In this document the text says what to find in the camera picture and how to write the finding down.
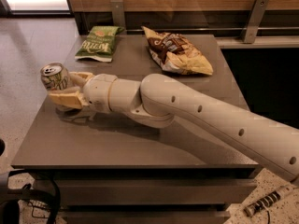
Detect yellow brown chip bag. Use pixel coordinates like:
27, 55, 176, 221
142, 26, 213, 76

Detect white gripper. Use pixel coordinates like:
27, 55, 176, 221
48, 72, 117, 113

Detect metal bracket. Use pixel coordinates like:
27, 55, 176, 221
110, 0, 126, 33
241, 0, 270, 44

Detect green chip bag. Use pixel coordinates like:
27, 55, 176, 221
75, 26, 124, 63

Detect crushed 7up soda can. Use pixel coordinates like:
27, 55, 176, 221
40, 63, 74, 91

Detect black floor cables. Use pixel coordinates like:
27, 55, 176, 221
22, 199, 52, 220

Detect left metal bracket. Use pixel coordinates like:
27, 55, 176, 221
110, 0, 126, 33

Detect grey table with drawers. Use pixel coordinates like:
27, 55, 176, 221
10, 34, 263, 224

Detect right metal bracket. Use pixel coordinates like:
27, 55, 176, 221
241, 0, 270, 44

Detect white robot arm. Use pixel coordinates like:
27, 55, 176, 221
48, 73, 299, 185

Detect black chair base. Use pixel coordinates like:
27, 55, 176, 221
0, 170, 61, 224

